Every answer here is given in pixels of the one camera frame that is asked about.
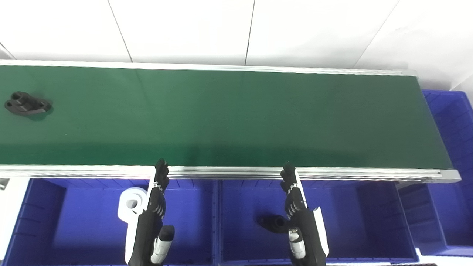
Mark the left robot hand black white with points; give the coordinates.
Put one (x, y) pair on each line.
(147, 225)

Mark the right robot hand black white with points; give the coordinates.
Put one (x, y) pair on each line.
(305, 229)

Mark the black flanged machine part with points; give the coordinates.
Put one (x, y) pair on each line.
(273, 222)
(26, 104)

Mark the white flanged machine part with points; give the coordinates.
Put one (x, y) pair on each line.
(129, 205)

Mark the blue plastic bin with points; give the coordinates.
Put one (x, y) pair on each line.
(85, 221)
(362, 221)
(454, 147)

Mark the white support stand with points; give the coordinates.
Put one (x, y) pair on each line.
(13, 207)

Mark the green conveyor belt aluminium frame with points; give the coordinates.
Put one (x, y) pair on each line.
(236, 118)

